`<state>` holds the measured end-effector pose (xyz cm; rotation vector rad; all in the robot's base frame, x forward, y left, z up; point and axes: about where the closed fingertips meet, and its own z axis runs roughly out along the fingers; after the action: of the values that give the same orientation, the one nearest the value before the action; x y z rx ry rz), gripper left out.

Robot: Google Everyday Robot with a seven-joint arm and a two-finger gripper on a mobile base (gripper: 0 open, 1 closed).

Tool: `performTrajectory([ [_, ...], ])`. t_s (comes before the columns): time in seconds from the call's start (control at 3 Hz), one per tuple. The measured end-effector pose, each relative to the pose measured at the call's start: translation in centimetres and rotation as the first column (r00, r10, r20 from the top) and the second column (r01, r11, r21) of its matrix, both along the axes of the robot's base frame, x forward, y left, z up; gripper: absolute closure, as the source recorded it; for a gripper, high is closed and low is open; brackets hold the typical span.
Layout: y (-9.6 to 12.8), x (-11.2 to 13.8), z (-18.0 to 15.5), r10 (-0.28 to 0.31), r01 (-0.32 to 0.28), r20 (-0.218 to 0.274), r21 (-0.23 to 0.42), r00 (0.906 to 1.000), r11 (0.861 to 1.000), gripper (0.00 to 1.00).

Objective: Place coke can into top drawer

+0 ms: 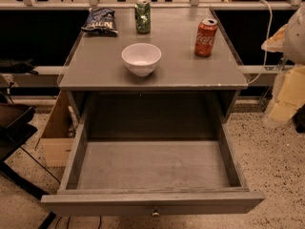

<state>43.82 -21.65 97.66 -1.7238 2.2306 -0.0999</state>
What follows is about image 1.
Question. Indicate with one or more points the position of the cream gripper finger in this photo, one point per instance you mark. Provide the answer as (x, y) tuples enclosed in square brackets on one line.
[(288, 97), (275, 42)]

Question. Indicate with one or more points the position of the red coke can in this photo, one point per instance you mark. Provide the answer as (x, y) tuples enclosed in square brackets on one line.
[(204, 42)]

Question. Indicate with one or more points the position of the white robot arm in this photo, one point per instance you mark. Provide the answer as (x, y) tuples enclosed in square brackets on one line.
[(294, 40)]

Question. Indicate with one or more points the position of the green soda can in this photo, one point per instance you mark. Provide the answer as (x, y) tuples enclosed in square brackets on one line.
[(142, 12)]

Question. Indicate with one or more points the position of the metal drawer knob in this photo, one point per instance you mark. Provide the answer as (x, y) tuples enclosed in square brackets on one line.
[(155, 213)]

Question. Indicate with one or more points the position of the open grey top drawer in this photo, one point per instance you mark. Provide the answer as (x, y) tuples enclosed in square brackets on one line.
[(133, 152)]

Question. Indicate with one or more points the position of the white bowl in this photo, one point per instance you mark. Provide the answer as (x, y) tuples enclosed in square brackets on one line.
[(141, 59)]

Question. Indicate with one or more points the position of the blue chip bag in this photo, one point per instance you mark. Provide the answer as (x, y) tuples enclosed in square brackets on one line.
[(100, 20)]

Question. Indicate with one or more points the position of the grey cabinet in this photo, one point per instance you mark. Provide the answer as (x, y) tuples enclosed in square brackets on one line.
[(162, 60)]

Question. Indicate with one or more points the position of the cardboard box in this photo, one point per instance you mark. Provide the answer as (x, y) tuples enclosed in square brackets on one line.
[(58, 135)]

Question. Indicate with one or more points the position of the black chair base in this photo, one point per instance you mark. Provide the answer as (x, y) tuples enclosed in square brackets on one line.
[(15, 130)]

